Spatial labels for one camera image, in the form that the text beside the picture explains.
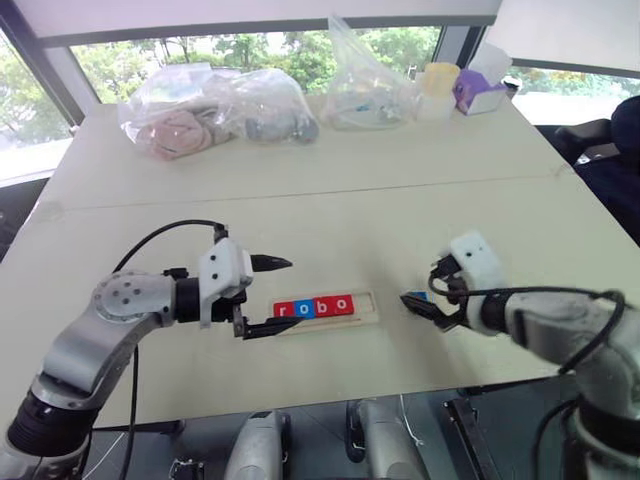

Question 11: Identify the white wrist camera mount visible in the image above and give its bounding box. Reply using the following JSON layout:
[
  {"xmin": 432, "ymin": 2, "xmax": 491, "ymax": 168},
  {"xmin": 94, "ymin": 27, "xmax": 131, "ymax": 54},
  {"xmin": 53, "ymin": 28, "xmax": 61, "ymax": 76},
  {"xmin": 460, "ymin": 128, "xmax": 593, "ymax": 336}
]
[
  {"xmin": 449, "ymin": 230, "xmax": 508, "ymax": 302},
  {"xmin": 196, "ymin": 238, "xmax": 254, "ymax": 330}
]

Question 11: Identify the tall clear plastic bag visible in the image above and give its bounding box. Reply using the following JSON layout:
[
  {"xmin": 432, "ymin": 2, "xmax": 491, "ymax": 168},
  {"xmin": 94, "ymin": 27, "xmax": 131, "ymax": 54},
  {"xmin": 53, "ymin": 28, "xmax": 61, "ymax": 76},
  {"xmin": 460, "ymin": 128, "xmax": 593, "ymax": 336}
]
[{"xmin": 319, "ymin": 14, "xmax": 422, "ymax": 132}]

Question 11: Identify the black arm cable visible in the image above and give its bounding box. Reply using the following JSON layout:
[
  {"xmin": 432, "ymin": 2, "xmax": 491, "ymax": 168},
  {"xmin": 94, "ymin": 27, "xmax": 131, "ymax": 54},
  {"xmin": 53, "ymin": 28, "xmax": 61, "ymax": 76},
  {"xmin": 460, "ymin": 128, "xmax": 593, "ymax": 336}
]
[
  {"xmin": 427, "ymin": 273, "xmax": 627, "ymax": 480},
  {"xmin": 111, "ymin": 219, "xmax": 232, "ymax": 480}
]

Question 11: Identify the plastic bag with pink plush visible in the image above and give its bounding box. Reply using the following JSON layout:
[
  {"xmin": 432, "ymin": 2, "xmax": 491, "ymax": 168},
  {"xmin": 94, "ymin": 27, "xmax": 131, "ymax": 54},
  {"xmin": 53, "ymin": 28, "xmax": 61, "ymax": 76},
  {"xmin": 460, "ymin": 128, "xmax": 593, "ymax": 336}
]
[{"xmin": 117, "ymin": 64, "xmax": 251, "ymax": 162}]

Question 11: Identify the black office chair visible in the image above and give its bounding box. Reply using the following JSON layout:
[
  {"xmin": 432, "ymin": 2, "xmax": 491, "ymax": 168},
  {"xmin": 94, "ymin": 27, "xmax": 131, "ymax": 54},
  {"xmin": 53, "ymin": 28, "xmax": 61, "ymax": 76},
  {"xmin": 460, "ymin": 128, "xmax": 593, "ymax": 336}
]
[{"xmin": 578, "ymin": 94, "xmax": 640, "ymax": 247}]

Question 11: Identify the purple tissue box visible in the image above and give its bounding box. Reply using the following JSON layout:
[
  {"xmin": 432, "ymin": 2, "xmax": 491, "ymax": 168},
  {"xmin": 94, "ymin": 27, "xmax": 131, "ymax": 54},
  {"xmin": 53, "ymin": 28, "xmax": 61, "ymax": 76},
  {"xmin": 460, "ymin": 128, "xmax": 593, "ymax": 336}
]
[{"xmin": 453, "ymin": 68, "xmax": 508, "ymax": 117}]

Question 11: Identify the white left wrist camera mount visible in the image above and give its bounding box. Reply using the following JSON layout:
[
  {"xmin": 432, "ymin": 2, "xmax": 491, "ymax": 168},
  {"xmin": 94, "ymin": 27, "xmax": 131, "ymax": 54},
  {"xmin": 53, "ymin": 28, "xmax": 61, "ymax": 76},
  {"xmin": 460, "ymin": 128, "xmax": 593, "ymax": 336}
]
[{"xmin": 196, "ymin": 238, "xmax": 254, "ymax": 330}]

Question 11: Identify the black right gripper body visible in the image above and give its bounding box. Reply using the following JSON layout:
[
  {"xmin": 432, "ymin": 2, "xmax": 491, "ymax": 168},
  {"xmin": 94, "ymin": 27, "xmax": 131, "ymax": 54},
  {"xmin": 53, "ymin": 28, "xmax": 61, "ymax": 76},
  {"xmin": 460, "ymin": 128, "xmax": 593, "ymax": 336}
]
[{"xmin": 428, "ymin": 251, "xmax": 474, "ymax": 330}]

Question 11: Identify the silver robot leg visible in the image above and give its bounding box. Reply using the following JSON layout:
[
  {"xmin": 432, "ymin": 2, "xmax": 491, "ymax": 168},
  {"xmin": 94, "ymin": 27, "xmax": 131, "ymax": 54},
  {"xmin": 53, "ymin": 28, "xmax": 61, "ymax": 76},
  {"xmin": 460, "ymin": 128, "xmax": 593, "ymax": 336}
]
[
  {"xmin": 222, "ymin": 410, "xmax": 292, "ymax": 480},
  {"xmin": 345, "ymin": 399, "xmax": 422, "ymax": 480}
]

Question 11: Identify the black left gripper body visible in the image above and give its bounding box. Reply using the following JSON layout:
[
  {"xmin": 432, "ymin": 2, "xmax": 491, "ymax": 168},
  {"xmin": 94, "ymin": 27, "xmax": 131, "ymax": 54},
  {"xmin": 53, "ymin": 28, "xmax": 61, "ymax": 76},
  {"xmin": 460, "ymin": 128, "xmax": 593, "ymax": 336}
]
[{"xmin": 211, "ymin": 291, "xmax": 249, "ymax": 341}]

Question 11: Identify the pale yellow cup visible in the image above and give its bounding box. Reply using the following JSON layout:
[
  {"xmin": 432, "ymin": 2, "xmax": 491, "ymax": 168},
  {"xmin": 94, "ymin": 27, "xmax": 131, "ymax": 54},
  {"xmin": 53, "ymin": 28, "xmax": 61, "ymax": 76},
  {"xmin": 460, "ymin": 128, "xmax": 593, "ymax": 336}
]
[{"xmin": 423, "ymin": 61, "xmax": 461, "ymax": 97}]

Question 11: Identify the wooden letter tray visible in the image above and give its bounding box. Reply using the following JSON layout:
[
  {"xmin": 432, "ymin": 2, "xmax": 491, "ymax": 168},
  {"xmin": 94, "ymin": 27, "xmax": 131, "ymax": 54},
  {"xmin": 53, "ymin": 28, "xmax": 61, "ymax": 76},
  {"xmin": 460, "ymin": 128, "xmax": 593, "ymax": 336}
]
[{"xmin": 271, "ymin": 288, "xmax": 380, "ymax": 336}]

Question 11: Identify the white tissue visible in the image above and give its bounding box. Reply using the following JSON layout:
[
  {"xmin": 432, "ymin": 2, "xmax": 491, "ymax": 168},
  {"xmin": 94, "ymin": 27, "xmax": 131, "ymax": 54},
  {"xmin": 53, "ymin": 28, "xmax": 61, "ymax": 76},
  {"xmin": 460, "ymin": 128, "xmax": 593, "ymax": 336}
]
[{"xmin": 469, "ymin": 41, "xmax": 514, "ymax": 87}]

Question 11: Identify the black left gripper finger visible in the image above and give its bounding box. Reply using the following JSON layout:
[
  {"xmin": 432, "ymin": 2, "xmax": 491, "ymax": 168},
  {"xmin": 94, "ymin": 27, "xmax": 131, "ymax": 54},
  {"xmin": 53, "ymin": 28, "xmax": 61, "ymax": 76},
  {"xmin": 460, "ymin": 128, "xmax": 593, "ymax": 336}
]
[
  {"xmin": 242, "ymin": 315, "xmax": 305, "ymax": 342},
  {"xmin": 249, "ymin": 253, "xmax": 295, "ymax": 274}
]

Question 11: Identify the plastic bag with grey items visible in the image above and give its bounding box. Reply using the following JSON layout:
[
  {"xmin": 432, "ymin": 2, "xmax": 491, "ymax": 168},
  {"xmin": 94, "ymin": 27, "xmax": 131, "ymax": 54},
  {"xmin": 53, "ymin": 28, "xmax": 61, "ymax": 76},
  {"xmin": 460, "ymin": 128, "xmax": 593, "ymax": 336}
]
[{"xmin": 233, "ymin": 68, "xmax": 321, "ymax": 147}]

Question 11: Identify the white string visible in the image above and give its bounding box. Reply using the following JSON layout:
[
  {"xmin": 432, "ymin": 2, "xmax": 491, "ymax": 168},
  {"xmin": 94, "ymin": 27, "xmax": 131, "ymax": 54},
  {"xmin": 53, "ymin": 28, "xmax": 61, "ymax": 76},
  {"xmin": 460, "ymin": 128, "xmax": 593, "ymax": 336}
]
[{"xmin": 399, "ymin": 393, "xmax": 425, "ymax": 447}]

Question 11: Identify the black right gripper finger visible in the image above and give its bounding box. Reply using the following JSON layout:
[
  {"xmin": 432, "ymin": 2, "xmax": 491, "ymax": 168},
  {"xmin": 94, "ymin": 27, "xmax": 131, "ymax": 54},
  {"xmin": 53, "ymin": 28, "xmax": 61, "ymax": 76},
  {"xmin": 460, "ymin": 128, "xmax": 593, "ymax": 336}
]
[{"xmin": 399, "ymin": 294, "xmax": 460, "ymax": 334}]

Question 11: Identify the black bracket under table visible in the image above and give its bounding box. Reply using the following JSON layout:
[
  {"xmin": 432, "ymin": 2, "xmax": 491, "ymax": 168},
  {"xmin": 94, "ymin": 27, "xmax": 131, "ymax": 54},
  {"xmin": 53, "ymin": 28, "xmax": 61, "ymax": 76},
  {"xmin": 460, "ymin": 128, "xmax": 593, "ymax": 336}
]
[{"xmin": 169, "ymin": 456, "xmax": 207, "ymax": 480}]

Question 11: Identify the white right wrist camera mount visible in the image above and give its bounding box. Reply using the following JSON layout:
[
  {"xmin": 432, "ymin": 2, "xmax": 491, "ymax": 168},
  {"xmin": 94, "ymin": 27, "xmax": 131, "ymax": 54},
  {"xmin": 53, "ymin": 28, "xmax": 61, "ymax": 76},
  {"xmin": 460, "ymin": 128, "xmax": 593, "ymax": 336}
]
[{"xmin": 449, "ymin": 230, "xmax": 508, "ymax": 302}]

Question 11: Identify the white roller blind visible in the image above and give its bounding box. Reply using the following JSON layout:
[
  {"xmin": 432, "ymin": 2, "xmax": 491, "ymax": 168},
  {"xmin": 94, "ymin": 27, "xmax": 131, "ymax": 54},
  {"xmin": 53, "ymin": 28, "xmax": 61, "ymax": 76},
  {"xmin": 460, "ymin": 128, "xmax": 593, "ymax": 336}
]
[
  {"xmin": 11, "ymin": 0, "xmax": 504, "ymax": 47},
  {"xmin": 491, "ymin": 0, "xmax": 640, "ymax": 77}
]

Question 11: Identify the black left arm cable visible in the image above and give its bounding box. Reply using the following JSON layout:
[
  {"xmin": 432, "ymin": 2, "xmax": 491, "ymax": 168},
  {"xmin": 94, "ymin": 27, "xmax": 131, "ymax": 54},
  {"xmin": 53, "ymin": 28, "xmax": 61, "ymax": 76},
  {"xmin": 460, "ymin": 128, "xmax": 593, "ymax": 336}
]
[{"xmin": 111, "ymin": 219, "xmax": 232, "ymax": 480}]

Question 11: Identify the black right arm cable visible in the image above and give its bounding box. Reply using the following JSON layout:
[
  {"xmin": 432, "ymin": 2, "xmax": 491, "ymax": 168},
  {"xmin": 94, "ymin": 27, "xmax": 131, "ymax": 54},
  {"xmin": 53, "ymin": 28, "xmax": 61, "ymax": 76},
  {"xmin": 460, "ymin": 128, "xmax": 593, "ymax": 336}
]
[{"xmin": 427, "ymin": 273, "xmax": 627, "ymax": 480}]

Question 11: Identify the black metal frame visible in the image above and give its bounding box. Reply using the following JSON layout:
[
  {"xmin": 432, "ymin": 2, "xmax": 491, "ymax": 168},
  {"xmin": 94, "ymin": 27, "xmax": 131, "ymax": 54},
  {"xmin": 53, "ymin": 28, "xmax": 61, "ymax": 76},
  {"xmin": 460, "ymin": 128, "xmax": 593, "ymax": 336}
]
[{"xmin": 441, "ymin": 399, "xmax": 495, "ymax": 480}]

